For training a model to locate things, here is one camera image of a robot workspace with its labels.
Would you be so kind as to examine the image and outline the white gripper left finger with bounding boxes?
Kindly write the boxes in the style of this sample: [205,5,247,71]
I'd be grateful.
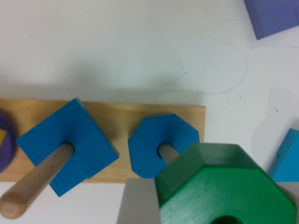
[117,178,162,224]

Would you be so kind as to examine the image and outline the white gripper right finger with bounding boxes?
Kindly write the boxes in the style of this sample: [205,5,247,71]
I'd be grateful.
[278,182,299,224]

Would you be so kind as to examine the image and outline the green octagonal block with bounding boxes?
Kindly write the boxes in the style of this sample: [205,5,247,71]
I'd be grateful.
[155,144,297,224]

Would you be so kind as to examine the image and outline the large blue square block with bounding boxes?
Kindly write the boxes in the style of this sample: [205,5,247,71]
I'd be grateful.
[270,129,299,182]

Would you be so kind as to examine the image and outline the blue octagonal block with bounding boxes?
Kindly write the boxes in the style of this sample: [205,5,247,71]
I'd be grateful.
[128,114,200,178]

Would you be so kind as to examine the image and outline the blue square block on peg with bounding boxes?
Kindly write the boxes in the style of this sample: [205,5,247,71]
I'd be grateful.
[16,98,120,196]

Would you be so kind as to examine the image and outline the purple round block on peg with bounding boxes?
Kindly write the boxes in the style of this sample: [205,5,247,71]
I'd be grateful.
[0,111,17,173]

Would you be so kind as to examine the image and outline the yellow square block on peg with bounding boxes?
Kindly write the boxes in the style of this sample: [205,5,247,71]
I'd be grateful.
[0,129,7,147]

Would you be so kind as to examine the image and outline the large purple square block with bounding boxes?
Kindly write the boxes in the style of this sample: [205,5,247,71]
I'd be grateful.
[244,0,299,39]

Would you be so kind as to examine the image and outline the front wooden peg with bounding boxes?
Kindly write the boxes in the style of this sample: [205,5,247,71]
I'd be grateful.
[158,143,179,164]

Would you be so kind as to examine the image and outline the wooden peg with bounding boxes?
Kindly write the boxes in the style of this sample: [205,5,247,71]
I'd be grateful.
[158,143,179,164]
[0,143,75,219]

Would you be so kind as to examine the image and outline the wooden base board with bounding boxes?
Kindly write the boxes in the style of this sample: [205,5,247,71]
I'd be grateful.
[0,98,206,183]

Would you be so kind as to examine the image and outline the middle wooden peg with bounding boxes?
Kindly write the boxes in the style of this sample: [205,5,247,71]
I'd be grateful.
[0,143,75,219]

